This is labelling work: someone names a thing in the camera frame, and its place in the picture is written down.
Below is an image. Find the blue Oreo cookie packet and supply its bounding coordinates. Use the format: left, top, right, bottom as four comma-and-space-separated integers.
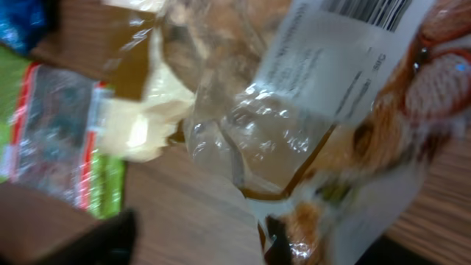
1, 0, 48, 55

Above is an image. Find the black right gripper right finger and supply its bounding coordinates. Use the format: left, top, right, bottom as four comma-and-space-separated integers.
264, 216, 292, 265

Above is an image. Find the green clear snack packet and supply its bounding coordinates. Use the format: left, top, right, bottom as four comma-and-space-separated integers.
1, 48, 124, 219

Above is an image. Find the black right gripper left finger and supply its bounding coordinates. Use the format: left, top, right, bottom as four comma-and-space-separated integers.
36, 210, 137, 265

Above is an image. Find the beige nut snack pouch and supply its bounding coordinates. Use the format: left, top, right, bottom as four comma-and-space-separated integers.
163, 0, 470, 264

